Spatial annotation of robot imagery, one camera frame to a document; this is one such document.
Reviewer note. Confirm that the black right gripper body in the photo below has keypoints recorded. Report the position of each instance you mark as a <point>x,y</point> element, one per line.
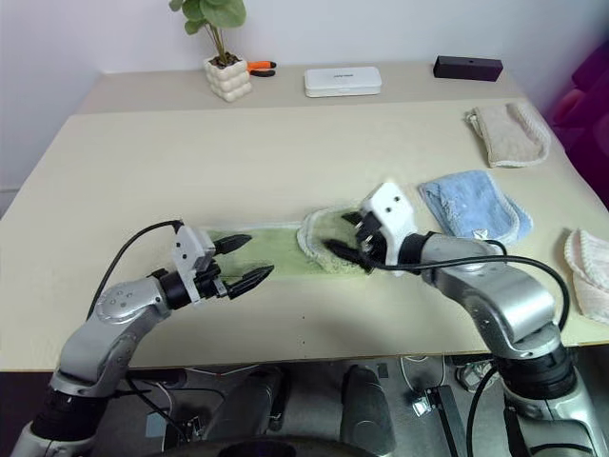
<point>370,235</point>

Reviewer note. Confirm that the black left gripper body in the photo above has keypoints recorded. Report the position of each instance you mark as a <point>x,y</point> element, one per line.
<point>210,285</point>

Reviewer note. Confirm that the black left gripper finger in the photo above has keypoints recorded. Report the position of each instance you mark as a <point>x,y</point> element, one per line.
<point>252,280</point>
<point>233,243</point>

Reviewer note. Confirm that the green towel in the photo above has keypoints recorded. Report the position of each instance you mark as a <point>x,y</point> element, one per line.
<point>280,247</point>

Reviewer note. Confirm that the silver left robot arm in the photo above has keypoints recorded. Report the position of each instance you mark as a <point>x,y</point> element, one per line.
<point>102,328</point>

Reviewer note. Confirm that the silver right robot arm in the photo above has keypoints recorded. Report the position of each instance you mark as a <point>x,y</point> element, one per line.
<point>504,300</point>

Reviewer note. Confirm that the blue towel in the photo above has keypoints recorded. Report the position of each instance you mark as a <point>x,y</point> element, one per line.
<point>471,204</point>

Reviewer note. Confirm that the beige towel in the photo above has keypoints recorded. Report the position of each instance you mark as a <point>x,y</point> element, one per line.
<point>509,135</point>

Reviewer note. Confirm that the pink towel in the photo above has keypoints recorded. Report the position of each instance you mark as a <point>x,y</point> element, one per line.
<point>590,281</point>

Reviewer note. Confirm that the dark rounded shape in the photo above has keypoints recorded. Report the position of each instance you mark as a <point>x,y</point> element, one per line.
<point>366,409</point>
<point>252,404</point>

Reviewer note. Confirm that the white flat case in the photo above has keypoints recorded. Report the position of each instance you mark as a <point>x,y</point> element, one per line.
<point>343,82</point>

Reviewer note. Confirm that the white bubble plant pot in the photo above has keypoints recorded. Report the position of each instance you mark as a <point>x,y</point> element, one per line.
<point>228,81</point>

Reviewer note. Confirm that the black floor stand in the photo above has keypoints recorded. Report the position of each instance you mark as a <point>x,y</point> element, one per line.
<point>445,409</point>

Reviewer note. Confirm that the black rectangular box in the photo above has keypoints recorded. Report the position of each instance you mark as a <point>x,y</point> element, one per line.
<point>468,67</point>

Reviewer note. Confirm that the green leafy plant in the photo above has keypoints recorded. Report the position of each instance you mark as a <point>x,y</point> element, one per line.
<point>211,14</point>

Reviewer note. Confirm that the purple seat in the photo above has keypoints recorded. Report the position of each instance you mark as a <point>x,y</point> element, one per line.
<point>587,105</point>

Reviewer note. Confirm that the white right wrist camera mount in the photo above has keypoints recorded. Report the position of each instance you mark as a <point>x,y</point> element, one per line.
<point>392,209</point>

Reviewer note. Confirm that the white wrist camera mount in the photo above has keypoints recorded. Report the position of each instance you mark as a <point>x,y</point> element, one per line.
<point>392,209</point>
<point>189,247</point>

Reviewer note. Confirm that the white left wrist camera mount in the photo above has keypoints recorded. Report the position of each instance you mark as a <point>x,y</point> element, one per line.
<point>189,247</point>

